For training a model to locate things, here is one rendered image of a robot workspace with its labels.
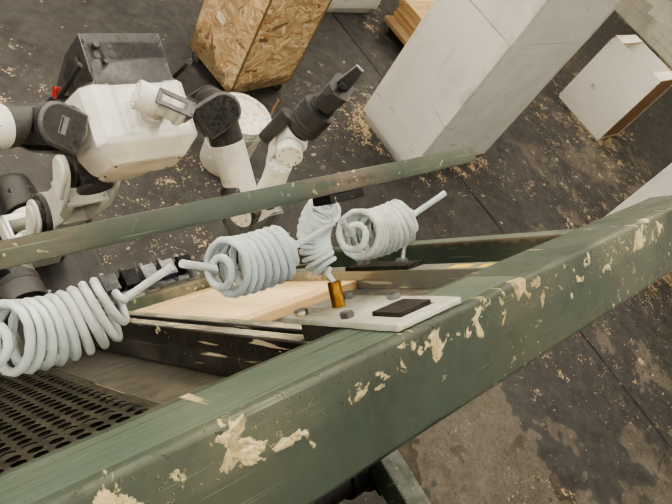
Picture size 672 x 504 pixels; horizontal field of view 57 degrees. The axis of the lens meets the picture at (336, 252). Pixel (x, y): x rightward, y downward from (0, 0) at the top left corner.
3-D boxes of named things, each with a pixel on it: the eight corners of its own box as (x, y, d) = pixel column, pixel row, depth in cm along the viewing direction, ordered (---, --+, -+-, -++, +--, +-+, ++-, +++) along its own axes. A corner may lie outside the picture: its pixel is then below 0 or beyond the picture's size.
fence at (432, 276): (243, 283, 186) (240, 270, 186) (518, 281, 114) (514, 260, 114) (229, 287, 183) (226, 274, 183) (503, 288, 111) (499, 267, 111)
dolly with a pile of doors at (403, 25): (422, 26, 543) (442, -3, 522) (457, 67, 528) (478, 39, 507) (375, 27, 504) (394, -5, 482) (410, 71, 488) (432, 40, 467)
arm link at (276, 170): (305, 141, 150) (289, 181, 159) (304, 119, 156) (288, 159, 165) (280, 135, 148) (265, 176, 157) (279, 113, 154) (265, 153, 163)
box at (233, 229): (249, 216, 221) (267, 184, 208) (265, 242, 217) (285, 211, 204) (220, 222, 213) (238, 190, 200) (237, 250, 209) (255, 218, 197)
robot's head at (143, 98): (130, 91, 139) (144, 74, 132) (172, 109, 145) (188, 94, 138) (123, 116, 137) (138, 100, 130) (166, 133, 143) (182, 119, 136)
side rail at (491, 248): (310, 281, 203) (303, 248, 202) (660, 277, 120) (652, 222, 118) (296, 286, 199) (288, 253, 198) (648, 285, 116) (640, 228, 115)
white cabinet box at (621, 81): (579, 92, 619) (635, 34, 568) (618, 134, 602) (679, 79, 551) (557, 95, 590) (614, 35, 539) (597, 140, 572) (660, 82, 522)
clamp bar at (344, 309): (91, 330, 156) (67, 238, 153) (478, 391, 66) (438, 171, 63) (50, 343, 149) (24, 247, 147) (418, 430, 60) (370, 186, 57)
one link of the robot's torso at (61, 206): (21, 205, 203) (52, 139, 168) (75, 195, 215) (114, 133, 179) (37, 247, 202) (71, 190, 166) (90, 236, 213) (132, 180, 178)
